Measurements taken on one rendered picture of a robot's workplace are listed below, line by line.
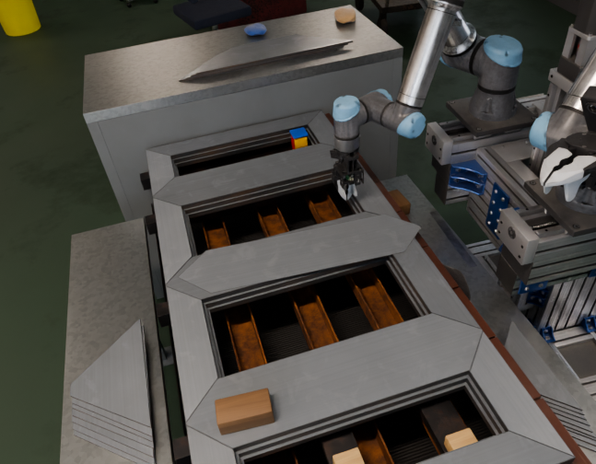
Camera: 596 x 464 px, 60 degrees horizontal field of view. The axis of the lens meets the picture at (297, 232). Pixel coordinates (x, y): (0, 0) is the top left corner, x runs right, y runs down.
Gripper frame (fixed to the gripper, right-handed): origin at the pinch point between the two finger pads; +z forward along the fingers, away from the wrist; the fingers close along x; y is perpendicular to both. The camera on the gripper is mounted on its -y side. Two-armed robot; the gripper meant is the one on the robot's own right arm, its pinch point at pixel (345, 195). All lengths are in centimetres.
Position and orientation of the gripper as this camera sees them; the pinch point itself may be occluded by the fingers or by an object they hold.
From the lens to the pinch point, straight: 170.5
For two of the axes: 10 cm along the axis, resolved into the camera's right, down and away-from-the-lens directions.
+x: 9.5, -2.5, 1.7
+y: 2.9, 6.2, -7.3
